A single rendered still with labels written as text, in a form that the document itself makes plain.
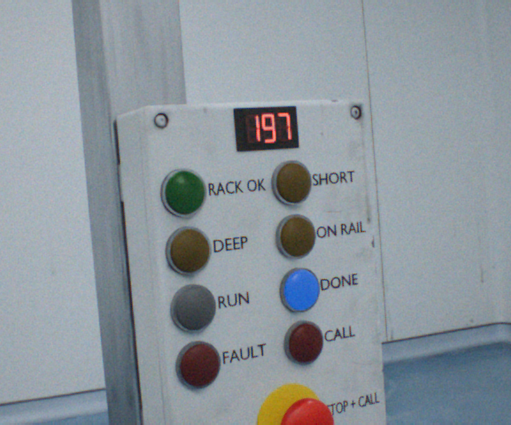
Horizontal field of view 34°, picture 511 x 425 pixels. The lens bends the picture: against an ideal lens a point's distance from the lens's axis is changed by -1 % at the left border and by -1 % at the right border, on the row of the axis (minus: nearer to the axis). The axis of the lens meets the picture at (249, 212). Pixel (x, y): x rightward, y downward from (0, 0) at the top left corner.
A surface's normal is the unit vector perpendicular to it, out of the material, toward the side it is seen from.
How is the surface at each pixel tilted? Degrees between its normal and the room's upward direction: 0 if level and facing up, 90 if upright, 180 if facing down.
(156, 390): 90
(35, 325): 90
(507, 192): 90
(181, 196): 91
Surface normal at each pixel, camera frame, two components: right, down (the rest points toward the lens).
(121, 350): -0.86, 0.10
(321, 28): 0.34, 0.02
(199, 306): 0.54, -0.04
